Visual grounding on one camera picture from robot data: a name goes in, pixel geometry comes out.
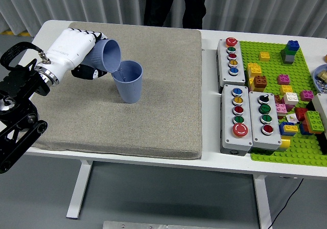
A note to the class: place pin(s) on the small dark brown brick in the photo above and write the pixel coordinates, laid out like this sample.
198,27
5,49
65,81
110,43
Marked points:
277,99

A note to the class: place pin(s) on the grey-brown fabric mat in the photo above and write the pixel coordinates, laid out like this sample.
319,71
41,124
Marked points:
143,116

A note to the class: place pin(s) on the dark blue toy brick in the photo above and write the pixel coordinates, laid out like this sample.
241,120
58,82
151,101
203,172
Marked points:
303,130

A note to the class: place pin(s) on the blue ribbed plastic cup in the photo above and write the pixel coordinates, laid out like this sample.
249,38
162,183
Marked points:
111,55
130,91

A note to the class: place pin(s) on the grey toy brick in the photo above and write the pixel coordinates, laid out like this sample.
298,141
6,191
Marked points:
288,59

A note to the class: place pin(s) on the lime green studded baseplate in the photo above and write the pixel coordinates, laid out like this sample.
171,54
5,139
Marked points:
273,47

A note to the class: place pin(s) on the dark green toy brick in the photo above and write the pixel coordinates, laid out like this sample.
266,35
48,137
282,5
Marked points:
286,52

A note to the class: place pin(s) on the white box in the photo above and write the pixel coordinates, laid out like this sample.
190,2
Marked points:
322,105

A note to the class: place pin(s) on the brass fitting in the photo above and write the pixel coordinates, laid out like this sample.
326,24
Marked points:
323,74

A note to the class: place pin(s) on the person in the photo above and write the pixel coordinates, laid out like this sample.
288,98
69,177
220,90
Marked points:
158,4

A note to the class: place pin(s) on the narrow yellow toy brick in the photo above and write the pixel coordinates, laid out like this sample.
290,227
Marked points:
251,84

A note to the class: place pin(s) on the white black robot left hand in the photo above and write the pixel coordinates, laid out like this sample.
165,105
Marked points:
71,47

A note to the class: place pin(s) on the magenta toy brick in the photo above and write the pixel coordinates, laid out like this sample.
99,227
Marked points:
306,95
284,79
290,107

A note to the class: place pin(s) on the silver metal fitting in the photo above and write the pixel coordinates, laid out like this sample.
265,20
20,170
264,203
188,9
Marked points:
322,84

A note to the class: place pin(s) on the blue bowl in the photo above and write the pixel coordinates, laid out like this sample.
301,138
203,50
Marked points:
316,84

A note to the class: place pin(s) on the white toy brick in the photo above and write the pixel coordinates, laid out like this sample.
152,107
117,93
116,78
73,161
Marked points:
291,98

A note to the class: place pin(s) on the small yellow toy brick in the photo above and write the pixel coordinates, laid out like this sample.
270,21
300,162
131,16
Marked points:
291,128
286,89
264,56

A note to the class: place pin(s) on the large yellow toy brick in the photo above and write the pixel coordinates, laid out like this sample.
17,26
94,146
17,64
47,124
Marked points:
254,69

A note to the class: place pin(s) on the white pleated curtain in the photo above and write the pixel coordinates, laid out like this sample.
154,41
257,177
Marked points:
293,9

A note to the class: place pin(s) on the brown toy brick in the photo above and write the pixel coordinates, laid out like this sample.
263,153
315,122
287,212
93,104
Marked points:
260,82

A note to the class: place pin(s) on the grey box black selector switch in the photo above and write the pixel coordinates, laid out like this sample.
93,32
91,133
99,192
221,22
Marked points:
274,137

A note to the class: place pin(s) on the grey box large red mushroom button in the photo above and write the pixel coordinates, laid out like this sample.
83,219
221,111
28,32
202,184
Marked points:
227,137

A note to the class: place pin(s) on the grey box small red mushroom button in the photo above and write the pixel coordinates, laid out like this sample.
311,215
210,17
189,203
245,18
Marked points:
235,78

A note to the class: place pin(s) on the light pink toy brick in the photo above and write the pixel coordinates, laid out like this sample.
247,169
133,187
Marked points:
281,109

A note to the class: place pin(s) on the lime green toy brick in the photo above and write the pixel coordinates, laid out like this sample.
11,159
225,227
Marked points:
314,120

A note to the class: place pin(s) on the orange toy brick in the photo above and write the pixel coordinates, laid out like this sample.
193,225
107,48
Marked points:
318,131

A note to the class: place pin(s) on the white table leg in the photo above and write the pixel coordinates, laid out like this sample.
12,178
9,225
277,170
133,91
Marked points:
79,188
263,201

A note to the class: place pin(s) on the smooth yellow toy brick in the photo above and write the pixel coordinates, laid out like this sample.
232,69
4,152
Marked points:
284,143

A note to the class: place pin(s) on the red toy brick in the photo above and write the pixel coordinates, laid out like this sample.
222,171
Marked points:
301,113

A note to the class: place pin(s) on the yellow black floor tape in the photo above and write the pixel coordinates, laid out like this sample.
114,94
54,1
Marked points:
15,33

